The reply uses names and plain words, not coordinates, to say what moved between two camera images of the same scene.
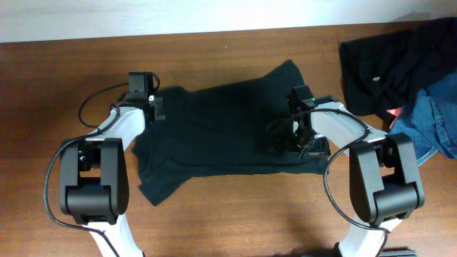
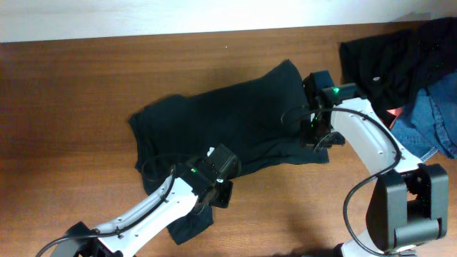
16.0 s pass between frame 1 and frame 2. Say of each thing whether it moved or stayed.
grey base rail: stayed
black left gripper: moved
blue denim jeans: stayed
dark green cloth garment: moved
